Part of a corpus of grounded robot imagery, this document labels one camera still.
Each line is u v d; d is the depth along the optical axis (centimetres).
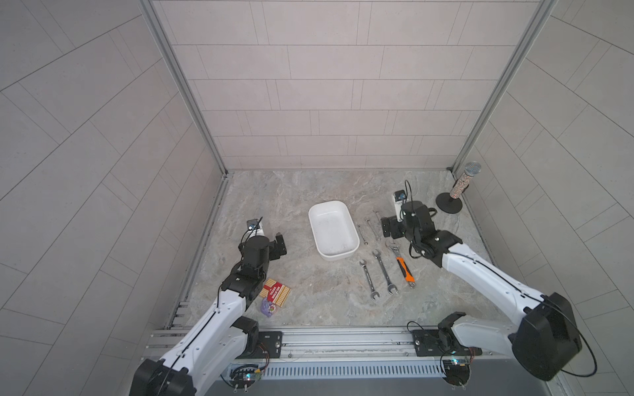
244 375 65
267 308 75
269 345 71
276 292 80
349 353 71
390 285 83
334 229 101
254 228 68
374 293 81
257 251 59
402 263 87
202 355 43
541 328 39
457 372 69
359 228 96
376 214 102
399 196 70
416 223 60
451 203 103
